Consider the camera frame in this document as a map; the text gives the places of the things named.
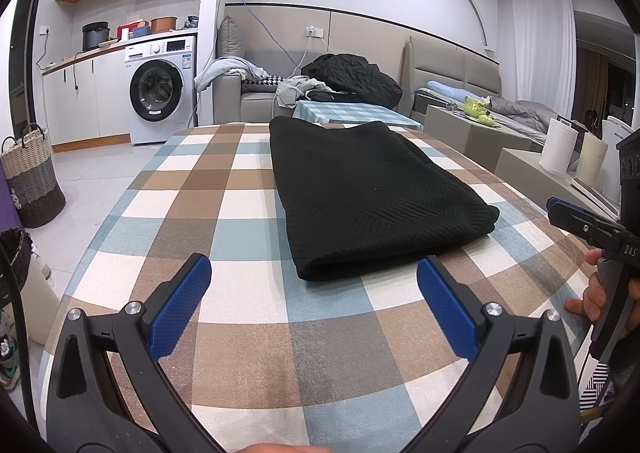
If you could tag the grey low side table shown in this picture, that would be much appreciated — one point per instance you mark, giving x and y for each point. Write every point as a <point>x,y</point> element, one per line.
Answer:
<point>525,173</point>

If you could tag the person's left hand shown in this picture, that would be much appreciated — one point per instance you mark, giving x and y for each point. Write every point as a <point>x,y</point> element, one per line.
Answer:
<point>280,449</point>

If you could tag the purple bag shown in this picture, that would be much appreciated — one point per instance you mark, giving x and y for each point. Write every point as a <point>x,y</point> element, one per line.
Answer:
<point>7,208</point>

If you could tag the white curtain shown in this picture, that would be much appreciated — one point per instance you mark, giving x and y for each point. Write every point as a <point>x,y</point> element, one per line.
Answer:
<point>542,48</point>

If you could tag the white lower kitchen cabinet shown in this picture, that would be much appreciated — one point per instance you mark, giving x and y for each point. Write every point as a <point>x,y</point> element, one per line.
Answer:
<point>100,98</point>

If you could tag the cream paper roll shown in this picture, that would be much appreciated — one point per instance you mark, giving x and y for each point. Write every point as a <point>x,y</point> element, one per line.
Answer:
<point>592,160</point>

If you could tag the grey sofa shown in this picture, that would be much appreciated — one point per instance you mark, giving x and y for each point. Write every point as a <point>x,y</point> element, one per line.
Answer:
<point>227,98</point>

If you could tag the light blue blanket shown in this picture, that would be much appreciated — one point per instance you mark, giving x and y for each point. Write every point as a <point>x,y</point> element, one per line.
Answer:
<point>225,70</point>

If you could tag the grey clothes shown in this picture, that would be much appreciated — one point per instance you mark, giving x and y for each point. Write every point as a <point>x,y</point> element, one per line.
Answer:
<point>295,90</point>

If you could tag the houndstooth pillow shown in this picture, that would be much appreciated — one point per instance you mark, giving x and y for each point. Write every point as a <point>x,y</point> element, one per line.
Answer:
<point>262,80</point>

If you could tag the black quilted jacket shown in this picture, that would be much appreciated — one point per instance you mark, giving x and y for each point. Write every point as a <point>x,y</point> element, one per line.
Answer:
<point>355,75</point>

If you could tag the white wall socket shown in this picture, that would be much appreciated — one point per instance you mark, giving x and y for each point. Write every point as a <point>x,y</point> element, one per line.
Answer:
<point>314,32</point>

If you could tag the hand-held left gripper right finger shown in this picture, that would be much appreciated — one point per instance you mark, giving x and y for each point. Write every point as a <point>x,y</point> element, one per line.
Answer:
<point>445,303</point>

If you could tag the white air purifier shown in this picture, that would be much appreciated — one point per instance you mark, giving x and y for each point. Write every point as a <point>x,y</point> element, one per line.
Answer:
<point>612,153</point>

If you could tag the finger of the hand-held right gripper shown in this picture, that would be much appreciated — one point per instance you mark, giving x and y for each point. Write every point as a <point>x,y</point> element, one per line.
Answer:
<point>580,220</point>

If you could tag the red box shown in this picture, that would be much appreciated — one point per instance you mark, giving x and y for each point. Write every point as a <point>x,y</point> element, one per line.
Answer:
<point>131,31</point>

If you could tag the grey sofa cushion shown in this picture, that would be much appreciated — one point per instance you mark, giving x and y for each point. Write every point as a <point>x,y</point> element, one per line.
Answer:
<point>231,38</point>

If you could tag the grey quilt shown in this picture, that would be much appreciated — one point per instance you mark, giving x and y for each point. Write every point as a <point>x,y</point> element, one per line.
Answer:
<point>525,115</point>

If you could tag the brown round pot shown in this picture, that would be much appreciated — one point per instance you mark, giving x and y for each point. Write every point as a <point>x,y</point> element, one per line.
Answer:
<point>164,25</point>

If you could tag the white flat device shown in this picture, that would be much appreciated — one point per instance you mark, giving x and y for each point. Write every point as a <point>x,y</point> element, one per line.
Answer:
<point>595,195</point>

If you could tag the green toy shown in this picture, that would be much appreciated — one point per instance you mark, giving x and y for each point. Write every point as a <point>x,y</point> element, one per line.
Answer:
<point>477,110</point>

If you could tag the cream trash bin black liner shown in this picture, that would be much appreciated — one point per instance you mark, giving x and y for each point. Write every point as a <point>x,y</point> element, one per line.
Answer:
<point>40,303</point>

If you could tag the black white striped bag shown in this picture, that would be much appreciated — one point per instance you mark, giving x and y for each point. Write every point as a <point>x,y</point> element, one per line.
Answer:
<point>597,385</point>

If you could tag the person's right hand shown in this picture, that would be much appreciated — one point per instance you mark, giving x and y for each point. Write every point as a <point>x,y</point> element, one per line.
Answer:
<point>592,293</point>

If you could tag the white green sneaker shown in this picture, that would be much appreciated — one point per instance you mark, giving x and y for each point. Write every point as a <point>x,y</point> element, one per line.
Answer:
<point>9,353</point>

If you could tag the white washing machine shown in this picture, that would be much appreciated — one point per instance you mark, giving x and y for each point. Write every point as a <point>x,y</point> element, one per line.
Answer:
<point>160,93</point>

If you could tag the woven laundry basket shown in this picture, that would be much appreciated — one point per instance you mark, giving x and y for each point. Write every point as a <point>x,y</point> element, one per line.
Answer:
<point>35,183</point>

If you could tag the black knit sweater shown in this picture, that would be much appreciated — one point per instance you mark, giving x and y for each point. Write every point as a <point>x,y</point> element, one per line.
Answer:
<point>360,193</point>

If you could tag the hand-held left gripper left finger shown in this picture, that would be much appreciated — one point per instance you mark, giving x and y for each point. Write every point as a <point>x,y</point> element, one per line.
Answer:
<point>182,303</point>

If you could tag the plaid tablecloth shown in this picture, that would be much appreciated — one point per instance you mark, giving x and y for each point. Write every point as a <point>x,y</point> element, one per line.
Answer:
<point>240,213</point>

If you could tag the black framed sign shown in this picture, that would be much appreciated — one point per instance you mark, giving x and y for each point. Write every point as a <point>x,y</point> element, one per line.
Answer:
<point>581,130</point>

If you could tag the small blue plaid cloth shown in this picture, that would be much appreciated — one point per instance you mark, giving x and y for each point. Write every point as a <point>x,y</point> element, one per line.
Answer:
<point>350,113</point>

